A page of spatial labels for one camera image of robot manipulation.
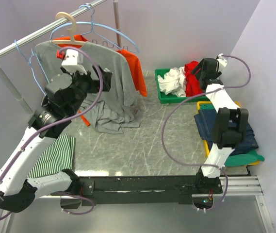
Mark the orange t shirt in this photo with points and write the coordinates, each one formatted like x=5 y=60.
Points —
x=135 y=70

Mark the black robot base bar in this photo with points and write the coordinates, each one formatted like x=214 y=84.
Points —
x=147 y=189

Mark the silver clothes rack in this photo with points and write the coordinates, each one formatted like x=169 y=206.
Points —
x=31 y=37

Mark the white t shirt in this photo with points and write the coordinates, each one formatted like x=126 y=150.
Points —
x=173 y=82

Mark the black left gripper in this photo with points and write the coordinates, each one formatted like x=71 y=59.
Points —
x=95 y=84

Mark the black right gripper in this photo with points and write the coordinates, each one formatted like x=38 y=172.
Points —
x=199 y=66

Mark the green plastic bin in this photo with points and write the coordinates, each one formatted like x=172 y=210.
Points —
x=166 y=99

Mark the blue denim jeans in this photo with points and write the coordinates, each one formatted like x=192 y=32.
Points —
x=205 y=120

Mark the light blue wire hanger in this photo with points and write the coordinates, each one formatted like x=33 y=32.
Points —
x=118 y=33

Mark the wooden hanger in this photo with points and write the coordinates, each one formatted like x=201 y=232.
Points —
x=70 y=31

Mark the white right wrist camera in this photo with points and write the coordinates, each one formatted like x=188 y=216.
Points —
x=222 y=62

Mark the green white striped cloth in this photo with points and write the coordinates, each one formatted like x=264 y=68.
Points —
x=57 y=157

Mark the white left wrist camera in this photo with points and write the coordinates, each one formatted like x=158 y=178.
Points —
x=72 y=62

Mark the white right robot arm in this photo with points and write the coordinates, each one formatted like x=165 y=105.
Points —
x=229 y=128

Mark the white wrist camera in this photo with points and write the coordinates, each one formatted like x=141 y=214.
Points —
x=72 y=62
x=222 y=62

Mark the yellow plastic bin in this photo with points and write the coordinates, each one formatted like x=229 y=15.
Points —
x=206 y=145

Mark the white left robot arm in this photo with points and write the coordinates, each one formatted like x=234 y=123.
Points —
x=65 y=94

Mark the red t shirt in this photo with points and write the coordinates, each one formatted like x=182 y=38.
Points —
x=192 y=84

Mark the grey adidas t shirt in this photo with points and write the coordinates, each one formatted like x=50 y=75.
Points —
x=46 y=54

